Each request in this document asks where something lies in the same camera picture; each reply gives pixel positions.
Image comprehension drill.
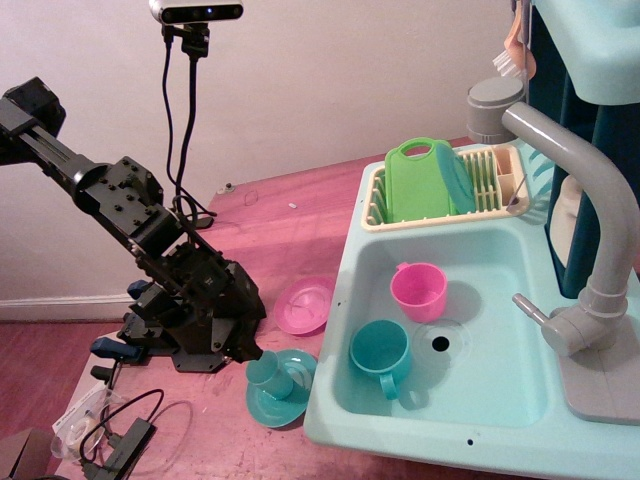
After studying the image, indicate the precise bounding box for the teal saucer plate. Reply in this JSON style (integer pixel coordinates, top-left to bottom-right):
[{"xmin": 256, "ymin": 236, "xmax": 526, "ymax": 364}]
[{"xmin": 245, "ymin": 349, "xmax": 317, "ymax": 428}]

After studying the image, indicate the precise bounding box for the light blue toy sink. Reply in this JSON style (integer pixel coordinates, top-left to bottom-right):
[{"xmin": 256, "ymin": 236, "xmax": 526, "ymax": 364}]
[{"xmin": 304, "ymin": 144, "xmax": 639, "ymax": 479}]

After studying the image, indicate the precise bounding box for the black camera cable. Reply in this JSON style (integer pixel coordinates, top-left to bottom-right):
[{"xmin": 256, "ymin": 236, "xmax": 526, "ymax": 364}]
[{"xmin": 160, "ymin": 24, "xmax": 219, "ymax": 221}]

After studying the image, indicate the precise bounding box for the teal mug in sink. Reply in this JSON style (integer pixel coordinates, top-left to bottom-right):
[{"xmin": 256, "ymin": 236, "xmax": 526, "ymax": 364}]
[{"xmin": 349, "ymin": 319, "xmax": 412, "ymax": 400}]

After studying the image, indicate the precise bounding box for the grey depth camera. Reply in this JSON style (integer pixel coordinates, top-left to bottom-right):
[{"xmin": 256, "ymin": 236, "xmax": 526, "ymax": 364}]
[{"xmin": 149, "ymin": 0, "xmax": 244, "ymax": 25}]

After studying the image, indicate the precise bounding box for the clear plastic bag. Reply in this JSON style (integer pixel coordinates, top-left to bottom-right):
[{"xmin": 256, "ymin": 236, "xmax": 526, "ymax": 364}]
[{"xmin": 50, "ymin": 384, "xmax": 123, "ymax": 461}]

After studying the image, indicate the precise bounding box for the small teal cup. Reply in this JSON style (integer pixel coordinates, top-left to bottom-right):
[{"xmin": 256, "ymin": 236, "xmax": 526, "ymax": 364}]
[{"xmin": 246, "ymin": 350, "xmax": 293, "ymax": 400}]

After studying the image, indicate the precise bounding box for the cream dish rack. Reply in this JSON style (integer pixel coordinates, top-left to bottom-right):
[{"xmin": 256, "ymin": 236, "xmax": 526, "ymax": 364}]
[{"xmin": 357, "ymin": 144, "xmax": 529, "ymax": 232}]

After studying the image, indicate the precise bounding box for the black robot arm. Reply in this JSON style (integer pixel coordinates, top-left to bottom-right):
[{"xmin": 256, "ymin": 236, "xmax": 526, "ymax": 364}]
[{"xmin": 1, "ymin": 77, "xmax": 266, "ymax": 373}]

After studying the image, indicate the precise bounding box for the grey cylinder container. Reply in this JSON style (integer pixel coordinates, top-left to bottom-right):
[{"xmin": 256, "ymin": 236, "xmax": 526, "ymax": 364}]
[{"xmin": 466, "ymin": 76, "xmax": 525, "ymax": 145}]

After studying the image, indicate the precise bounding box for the teal plate in rack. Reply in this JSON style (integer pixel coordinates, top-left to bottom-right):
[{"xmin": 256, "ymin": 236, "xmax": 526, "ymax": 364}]
[{"xmin": 435, "ymin": 142, "xmax": 476, "ymax": 214}]

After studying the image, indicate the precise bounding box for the white dish brush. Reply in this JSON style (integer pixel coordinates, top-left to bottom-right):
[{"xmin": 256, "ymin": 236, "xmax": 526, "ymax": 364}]
[{"xmin": 493, "ymin": 13, "xmax": 524, "ymax": 77}]

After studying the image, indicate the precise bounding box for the grey toy faucet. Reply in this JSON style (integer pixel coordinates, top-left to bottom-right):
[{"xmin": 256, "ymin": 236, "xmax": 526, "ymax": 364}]
[{"xmin": 502, "ymin": 102, "xmax": 639, "ymax": 425}]

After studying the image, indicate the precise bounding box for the cardboard box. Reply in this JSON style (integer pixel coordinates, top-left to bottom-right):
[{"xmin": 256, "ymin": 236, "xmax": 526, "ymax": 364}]
[{"xmin": 1, "ymin": 428, "xmax": 53, "ymax": 479}]

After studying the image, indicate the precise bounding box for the black camera stand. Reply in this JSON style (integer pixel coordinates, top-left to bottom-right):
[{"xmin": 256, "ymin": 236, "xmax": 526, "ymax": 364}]
[{"xmin": 174, "ymin": 23, "xmax": 216, "ymax": 230}]

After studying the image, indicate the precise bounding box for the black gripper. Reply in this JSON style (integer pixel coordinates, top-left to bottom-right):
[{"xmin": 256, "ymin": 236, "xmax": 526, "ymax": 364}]
[{"xmin": 167, "ymin": 244, "xmax": 266, "ymax": 363}]

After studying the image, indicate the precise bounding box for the dark blue kitchen back panel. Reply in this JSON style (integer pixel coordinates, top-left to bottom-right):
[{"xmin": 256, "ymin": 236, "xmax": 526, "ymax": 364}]
[{"xmin": 530, "ymin": 1, "xmax": 639, "ymax": 298}]

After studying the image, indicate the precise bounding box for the blue clamp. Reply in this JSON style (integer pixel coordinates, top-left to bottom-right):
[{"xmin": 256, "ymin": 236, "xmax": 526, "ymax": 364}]
[{"xmin": 90, "ymin": 337, "xmax": 145, "ymax": 364}]

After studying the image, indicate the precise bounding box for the black usb hub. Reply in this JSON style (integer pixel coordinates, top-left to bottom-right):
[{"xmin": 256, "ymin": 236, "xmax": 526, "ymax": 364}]
[{"xmin": 82, "ymin": 418, "xmax": 156, "ymax": 480}]

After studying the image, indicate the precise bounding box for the white soap bottle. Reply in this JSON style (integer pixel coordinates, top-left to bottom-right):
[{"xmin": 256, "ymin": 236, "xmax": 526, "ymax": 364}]
[{"xmin": 549, "ymin": 175, "xmax": 583, "ymax": 267}]

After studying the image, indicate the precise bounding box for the pink cup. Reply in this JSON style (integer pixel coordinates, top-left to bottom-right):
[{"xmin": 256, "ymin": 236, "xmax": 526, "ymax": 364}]
[{"xmin": 390, "ymin": 262, "xmax": 448, "ymax": 323}]

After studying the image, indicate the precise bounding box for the pink plate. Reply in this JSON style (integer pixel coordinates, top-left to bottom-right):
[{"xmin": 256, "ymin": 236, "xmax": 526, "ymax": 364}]
[{"xmin": 274, "ymin": 276, "xmax": 335, "ymax": 336}]

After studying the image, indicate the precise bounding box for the green cutting board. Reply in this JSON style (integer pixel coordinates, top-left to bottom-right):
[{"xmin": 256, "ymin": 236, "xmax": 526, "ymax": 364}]
[{"xmin": 385, "ymin": 137, "xmax": 460, "ymax": 223}]

